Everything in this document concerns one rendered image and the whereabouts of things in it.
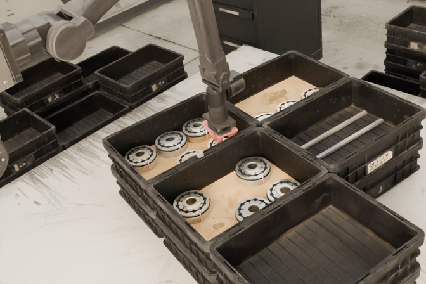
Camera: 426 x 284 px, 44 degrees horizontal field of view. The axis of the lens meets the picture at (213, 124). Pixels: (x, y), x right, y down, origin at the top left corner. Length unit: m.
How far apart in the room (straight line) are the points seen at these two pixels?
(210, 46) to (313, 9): 2.06
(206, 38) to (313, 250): 0.61
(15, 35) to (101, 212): 0.86
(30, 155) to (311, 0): 1.91
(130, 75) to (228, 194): 1.59
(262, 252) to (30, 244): 0.77
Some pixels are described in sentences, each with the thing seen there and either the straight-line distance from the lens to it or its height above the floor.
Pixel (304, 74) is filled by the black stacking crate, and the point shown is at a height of 0.86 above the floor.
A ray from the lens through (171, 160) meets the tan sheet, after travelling 1.70.
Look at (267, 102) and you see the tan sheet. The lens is 1.91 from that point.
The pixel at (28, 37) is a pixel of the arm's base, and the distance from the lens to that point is 1.09.
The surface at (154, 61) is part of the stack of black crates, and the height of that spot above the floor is 0.49.
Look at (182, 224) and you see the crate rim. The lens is 1.33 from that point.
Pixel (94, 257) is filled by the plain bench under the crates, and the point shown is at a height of 0.70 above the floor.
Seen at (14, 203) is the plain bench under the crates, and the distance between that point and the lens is 1.97.
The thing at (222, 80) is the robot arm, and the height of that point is 1.11.
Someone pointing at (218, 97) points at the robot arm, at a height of 1.05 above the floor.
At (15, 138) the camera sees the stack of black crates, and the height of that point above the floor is 0.49.
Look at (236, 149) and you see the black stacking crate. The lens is 1.57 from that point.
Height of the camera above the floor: 1.84
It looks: 34 degrees down
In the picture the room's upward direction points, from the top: 9 degrees counter-clockwise
